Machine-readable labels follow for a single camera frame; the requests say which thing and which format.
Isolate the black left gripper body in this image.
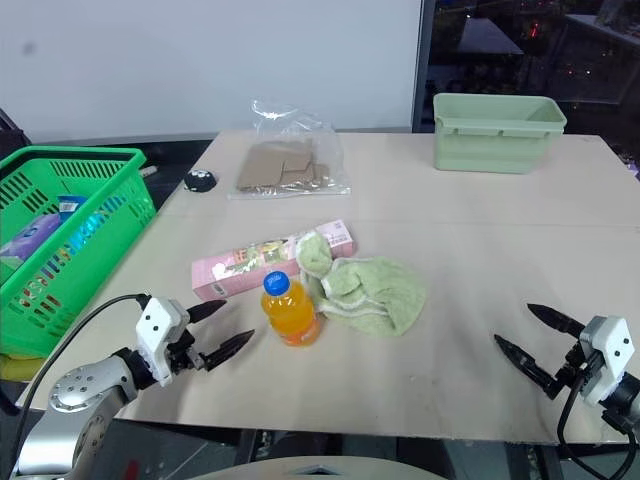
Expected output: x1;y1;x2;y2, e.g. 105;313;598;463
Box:
166;323;209;377

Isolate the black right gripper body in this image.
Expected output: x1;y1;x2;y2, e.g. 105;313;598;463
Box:
548;339;601;397

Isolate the dark chair back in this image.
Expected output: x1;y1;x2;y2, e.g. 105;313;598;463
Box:
0;106;30;162

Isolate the small black round object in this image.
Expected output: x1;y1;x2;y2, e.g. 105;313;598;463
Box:
183;169;219;194

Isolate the blue snack package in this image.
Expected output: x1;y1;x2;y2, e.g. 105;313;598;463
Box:
55;194;89;227

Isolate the dark vertical panel frame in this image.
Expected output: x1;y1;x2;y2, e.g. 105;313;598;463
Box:
410;0;437;134

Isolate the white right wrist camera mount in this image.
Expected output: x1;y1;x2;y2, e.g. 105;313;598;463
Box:
578;314;634;406

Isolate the purple snack package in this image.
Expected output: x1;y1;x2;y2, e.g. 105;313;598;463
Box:
0;213;65;267

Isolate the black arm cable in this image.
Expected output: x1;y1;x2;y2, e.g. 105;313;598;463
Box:
8;293;152;454
556;363;640;479

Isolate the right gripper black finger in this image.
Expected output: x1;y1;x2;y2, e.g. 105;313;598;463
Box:
525;302;587;342
493;334;560;401

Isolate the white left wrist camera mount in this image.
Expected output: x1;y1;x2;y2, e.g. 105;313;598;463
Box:
135;296;192;388

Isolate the clear plastic zip bag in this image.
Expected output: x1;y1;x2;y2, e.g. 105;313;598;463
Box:
227;98;353;201

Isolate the long pink printed box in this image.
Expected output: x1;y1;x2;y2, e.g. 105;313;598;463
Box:
190;219;359;303

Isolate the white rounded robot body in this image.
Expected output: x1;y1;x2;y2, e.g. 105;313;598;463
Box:
188;451;402;480

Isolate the colourful printed package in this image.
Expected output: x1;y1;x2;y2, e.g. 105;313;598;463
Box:
13;198;127;312

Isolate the small brown cardboard piece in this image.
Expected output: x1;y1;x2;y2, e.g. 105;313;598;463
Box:
278;158;333;188

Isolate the yellow flat object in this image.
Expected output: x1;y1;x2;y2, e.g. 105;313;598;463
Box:
0;351;47;382

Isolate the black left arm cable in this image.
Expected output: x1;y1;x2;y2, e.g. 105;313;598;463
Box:
8;293;152;454

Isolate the orange juice bottle blue cap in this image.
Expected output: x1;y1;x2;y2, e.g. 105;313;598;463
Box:
260;270;323;348

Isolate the light green towel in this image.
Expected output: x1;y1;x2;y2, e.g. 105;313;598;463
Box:
295;230;428;338

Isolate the large brown cardboard piece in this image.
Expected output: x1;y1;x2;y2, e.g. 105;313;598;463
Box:
235;141;314;191

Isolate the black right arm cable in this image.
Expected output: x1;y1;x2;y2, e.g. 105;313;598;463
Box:
556;363;640;479

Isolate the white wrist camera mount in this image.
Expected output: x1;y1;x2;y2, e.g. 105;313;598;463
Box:
135;296;192;388
578;314;634;406

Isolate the pale green storage bin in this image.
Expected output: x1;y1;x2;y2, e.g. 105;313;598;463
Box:
431;92;569;175

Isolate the green plastic shopping basket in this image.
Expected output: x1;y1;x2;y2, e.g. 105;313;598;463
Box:
0;146;158;358

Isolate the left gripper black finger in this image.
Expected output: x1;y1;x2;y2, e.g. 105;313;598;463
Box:
199;329;257;373
185;298;229;324

